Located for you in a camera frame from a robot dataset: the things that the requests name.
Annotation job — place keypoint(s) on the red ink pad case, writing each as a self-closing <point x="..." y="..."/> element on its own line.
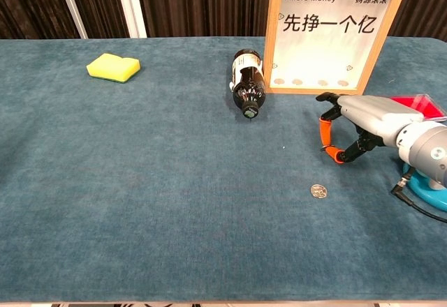
<point x="429" y="104"/>

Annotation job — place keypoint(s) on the wide white partition post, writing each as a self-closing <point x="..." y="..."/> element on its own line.
<point x="131" y="7"/>

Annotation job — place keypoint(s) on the thin grey partition post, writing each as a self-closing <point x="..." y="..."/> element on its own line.
<point x="70" y="3"/>

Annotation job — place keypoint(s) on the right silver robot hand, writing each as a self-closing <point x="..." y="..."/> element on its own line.
<point x="380" y="115"/>

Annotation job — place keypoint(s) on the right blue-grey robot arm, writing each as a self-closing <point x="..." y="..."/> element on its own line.
<point x="426" y="146"/>

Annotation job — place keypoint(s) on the dark glass bottle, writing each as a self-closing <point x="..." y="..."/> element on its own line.
<point x="248" y="90"/>

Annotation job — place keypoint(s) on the blue round plate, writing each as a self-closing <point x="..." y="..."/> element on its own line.
<point x="426" y="192"/>

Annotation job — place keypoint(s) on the wooden framed money box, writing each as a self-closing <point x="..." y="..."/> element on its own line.
<point x="328" y="52"/>

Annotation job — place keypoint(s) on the teal tablecloth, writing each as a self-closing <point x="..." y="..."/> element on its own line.
<point x="139" y="181"/>

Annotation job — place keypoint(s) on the dark pleated curtain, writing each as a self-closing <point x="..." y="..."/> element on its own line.
<point x="192" y="3"/>

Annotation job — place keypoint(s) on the silver coin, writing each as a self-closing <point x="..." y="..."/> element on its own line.
<point x="318" y="191"/>
<point x="323" y="149"/>
<point x="297" y="82"/>
<point x="343" y="83"/>
<point x="323" y="82"/>

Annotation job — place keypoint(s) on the yellow sponge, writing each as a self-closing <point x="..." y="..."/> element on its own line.
<point x="111" y="67"/>

